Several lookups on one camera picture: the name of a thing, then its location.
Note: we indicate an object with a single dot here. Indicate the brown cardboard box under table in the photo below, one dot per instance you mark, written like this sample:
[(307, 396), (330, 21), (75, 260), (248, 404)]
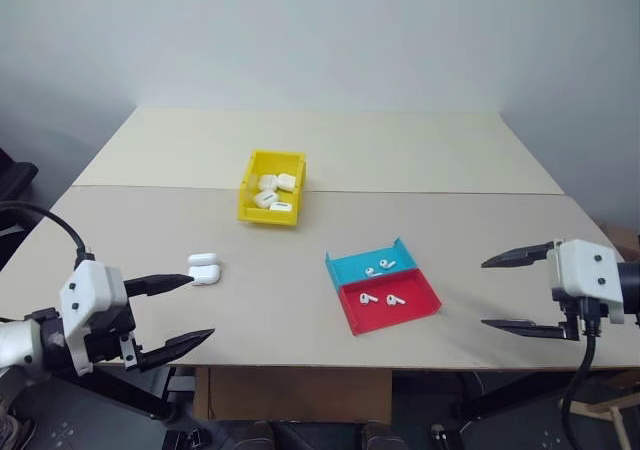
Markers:
[(300, 395)]

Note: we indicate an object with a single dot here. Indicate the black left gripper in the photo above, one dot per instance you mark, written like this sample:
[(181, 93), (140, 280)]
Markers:
[(110, 337)]

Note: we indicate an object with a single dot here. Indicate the black chair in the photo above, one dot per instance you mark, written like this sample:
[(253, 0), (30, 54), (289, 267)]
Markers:
[(15, 180)]

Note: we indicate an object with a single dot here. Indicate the white earbud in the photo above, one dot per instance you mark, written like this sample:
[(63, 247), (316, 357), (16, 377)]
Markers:
[(392, 299), (385, 263), (371, 272), (365, 298)]

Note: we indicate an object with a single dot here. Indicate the light wooden frame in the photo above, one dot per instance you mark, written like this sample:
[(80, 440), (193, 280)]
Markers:
[(600, 409)]

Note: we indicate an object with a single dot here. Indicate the blue plastic tray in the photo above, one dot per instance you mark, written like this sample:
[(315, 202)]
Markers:
[(350, 267)]

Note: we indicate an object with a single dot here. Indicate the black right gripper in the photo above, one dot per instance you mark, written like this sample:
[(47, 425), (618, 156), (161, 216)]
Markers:
[(582, 317)]

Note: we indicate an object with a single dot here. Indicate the red plastic tray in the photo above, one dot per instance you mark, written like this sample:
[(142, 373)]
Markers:
[(390, 317)]

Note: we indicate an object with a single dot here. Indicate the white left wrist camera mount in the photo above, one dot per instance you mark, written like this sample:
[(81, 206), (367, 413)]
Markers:
[(92, 285)]

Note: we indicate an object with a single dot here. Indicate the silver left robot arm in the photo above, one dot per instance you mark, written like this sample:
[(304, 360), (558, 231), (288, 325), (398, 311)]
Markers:
[(15, 340)]

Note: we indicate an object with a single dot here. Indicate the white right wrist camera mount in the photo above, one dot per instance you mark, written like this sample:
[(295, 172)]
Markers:
[(582, 270)]

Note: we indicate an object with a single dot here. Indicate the yellow plastic bin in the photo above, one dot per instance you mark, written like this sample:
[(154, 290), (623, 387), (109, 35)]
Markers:
[(245, 210)]

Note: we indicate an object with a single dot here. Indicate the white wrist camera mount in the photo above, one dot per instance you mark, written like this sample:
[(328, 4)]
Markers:
[(582, 270), (92, 285)]

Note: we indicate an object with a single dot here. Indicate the dark rounded shape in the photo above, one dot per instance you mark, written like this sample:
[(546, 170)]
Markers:
[(385, 440)]

